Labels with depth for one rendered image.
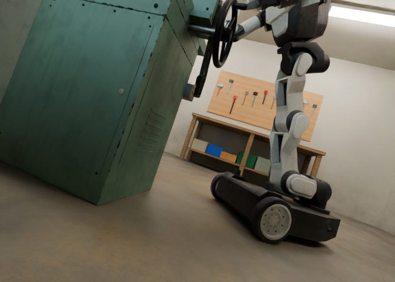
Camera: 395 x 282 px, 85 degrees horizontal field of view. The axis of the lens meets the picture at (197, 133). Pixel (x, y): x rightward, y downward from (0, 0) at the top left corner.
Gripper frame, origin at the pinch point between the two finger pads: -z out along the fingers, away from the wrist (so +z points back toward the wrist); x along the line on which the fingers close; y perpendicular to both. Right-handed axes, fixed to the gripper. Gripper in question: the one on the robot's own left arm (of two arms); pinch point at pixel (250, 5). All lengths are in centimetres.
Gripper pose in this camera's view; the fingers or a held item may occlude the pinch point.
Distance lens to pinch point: 105.7
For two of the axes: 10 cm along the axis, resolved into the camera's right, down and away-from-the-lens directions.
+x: 0.6, -4.6, 8.9
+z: 9.6, -2.1, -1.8
